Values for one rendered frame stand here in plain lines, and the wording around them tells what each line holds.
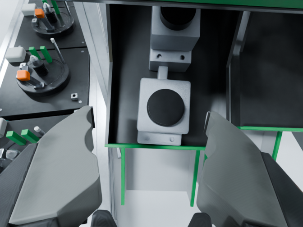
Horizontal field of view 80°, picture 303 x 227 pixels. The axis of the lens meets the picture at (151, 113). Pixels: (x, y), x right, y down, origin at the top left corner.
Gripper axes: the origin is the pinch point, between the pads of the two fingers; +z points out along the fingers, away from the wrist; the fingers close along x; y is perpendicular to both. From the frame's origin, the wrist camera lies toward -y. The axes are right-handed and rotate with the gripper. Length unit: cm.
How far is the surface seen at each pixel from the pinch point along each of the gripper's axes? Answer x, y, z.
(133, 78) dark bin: -2.0, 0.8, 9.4
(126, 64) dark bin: -3.0, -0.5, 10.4
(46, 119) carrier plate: -25.6, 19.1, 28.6
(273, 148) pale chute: 23.3, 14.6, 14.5
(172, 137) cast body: 2.5, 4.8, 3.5
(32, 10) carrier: -43, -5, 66
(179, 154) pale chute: 6.5, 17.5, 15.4
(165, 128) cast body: 1.4, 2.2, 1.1
